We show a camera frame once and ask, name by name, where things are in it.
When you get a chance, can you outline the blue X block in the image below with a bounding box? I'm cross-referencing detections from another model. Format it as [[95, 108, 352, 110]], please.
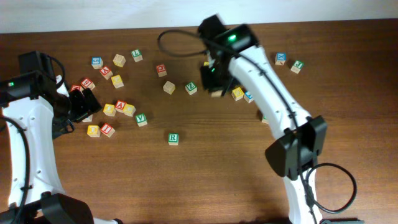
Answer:
[[275, 52, 287, 65]]

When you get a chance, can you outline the green Z block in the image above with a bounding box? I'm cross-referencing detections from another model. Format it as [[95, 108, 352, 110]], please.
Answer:
[[185, 82, 198, 95]]

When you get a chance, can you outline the yellow block beside A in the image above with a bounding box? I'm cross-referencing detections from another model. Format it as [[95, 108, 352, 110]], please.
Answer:
[[123, 104, 136, 117]]

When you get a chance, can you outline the red a block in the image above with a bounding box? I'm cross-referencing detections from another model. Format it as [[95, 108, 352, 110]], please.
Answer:
[[115, 100, 126, 113], [99, 66, 113, 80]]

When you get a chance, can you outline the green r block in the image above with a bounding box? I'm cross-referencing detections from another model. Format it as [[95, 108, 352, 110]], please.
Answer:
[[168, 133, 179, 146], [261, 116, 268, 124]]

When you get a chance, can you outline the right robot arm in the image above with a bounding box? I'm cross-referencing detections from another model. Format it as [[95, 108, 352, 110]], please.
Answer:
[[198, 15, 327, 223]]

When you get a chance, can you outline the red Q block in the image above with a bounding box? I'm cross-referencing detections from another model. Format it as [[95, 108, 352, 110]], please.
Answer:
[[156, 64, 167, 77]]

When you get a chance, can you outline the red I block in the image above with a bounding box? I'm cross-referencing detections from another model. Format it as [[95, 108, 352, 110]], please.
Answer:
[[100, 123, 115, 138]]

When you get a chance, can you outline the red A block lower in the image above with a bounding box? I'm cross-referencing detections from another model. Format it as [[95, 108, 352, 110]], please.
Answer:
[[115, 100, 126, 113]]

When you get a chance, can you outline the plain wooden block top-left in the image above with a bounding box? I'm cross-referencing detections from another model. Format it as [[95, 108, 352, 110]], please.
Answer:
[[113, 54, 126, 67]]

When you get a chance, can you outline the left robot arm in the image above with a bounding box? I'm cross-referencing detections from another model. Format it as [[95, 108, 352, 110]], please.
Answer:
[[1, 51, 104, 224]]

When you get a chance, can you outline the blue 5 block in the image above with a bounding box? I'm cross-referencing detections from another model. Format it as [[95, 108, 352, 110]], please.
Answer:
[[91, 57, 103, 70]]

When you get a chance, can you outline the plain wooden block centre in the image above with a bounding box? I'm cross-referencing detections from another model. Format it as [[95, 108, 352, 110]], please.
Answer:
[[163, 81, 175, 95]]

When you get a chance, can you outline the yellow block mid left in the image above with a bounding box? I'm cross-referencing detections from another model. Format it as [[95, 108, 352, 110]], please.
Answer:
[[103, 104, 117, 117]]

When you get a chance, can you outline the green J block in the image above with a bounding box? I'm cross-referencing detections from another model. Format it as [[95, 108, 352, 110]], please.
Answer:
[[290, 60, 304, 74]]

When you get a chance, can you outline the yellow block upper left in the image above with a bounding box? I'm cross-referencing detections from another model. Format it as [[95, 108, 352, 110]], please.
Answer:
[[111, 75, 124, 88]]

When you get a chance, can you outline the blue H block lower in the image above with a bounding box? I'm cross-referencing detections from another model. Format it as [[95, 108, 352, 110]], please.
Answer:
[[82, 114, 93, 123]]

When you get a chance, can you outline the green V block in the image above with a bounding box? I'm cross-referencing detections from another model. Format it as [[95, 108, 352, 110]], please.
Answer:
[[135, 113, 147, 127]]

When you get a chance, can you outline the blue picture block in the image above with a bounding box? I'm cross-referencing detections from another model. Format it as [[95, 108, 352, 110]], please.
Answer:
[[244, 91, 253, 103]]

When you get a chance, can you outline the green L block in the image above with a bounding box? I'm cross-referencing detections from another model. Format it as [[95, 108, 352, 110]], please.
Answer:
[[131, 49, 143, 62]]

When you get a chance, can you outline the red 9 block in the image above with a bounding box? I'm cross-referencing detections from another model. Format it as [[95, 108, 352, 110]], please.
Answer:
[[81, 78, 95, 90]]

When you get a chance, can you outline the yellow block lower right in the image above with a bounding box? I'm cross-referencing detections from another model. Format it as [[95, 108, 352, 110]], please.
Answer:
[[231, 87, 244, 101]]

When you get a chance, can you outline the red A block upper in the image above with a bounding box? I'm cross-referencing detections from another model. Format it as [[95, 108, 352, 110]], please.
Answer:
[[99, 66, 113, 80]]

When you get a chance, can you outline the red M block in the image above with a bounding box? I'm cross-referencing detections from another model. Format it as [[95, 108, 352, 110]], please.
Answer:
[[71, 85, 83, 91]]

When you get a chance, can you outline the yellow block bottom left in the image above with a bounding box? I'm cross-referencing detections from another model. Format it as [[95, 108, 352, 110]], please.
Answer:
[[87, 125, 101, 138]]

